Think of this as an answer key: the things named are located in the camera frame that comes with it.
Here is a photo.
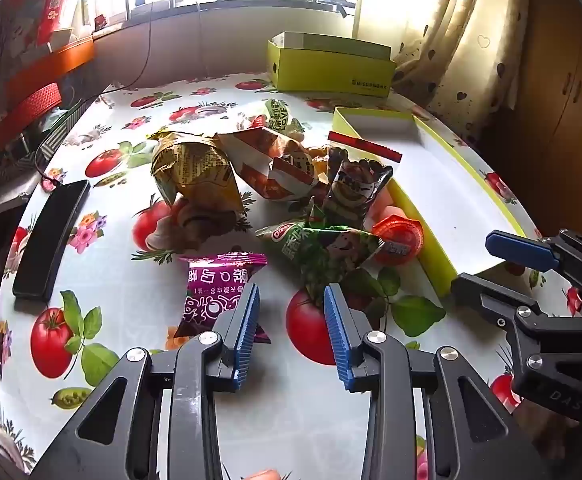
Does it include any purple snack packet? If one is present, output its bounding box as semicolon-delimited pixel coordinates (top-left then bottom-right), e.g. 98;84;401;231
173;252;272;346

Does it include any orange tray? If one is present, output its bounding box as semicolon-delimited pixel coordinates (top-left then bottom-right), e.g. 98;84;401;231
1;37;94;106

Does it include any red strip snack packet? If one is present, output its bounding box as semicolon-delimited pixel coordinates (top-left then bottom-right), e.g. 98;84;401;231
327;130;403;163

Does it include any dark brown snack packet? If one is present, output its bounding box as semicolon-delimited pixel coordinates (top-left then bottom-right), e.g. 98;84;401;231
321;157;396;228

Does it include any black phone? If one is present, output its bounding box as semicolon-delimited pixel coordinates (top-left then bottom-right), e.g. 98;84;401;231
11;179;92;302

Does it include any wooden cabinet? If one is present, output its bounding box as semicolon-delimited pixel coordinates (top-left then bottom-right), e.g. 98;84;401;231
471;0;582;241

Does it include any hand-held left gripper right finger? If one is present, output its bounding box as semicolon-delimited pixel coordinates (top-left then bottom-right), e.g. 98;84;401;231
323;284;554;480

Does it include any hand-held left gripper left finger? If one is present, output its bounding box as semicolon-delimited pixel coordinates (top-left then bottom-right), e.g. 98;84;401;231
30;282;262;480

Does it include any orange and white chip bag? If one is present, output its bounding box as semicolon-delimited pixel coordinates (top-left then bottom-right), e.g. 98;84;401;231
217;126;322;203

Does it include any chevron patterned box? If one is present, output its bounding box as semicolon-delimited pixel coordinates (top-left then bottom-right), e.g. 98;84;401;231
34;102;89;161

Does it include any clear green label snack packet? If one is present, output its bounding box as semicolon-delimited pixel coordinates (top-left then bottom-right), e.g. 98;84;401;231
251;98;306;143

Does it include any heart print curtain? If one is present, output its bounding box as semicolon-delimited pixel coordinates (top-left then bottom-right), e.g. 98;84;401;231
356;0;532;146

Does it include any fruit and flower printed tablecloth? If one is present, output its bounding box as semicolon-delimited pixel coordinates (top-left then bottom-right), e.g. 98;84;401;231
0;72;582;480

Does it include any shallow yellow-green box tray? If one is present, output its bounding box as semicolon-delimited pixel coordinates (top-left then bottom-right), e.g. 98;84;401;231
331;106;528;297

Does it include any gold crinkled snack bag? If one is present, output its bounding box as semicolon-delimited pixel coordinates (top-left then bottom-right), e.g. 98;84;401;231
146;130;246;221

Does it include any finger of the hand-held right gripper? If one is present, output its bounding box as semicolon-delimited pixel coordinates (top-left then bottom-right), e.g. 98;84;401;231
486;229;582;311
451;272;549;343

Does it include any upright yellow-green cardboard box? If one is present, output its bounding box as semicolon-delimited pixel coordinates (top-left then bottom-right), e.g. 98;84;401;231
266;31;398;97

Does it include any red jelly cup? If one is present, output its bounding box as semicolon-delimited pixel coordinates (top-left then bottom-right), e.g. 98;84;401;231
370;214;426;266

